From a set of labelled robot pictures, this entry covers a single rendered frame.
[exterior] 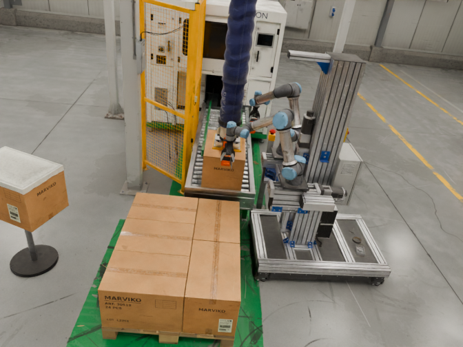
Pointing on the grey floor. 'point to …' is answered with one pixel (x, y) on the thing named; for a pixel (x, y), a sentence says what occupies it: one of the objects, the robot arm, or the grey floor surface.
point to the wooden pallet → (166, 335)
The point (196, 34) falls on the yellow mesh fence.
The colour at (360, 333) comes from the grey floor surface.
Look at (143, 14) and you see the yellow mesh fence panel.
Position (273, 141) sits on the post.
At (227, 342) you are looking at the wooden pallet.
